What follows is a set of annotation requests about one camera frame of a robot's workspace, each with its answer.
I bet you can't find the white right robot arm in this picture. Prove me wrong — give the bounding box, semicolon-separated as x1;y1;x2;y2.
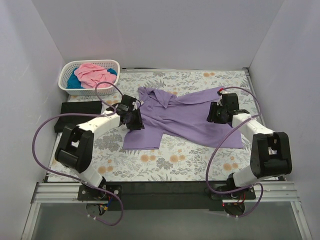
207;89;293;199

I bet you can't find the teal t-shirt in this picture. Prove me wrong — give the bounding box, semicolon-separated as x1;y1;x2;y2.
65;66;118;90

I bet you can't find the purple t-shirt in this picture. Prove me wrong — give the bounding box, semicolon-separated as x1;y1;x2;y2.
123;87;232;150

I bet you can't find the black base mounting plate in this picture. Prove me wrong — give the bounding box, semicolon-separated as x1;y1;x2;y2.
77;181;257;212

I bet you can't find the floral patterned tablecloth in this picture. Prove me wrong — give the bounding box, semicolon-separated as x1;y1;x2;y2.
46;69;281;183

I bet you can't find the white plastic laundry basket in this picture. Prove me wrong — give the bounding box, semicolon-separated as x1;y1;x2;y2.
58;59;120;96

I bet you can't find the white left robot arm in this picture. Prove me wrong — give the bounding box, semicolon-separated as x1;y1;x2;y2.
54;94;145;200

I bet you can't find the folded black t-shirt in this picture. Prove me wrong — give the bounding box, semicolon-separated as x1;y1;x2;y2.
54;100;105;133

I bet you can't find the pink t-shirt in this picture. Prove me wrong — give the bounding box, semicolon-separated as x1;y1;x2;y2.
74;63;118;89

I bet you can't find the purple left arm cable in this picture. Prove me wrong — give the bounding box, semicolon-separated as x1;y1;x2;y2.
32;81;125;227

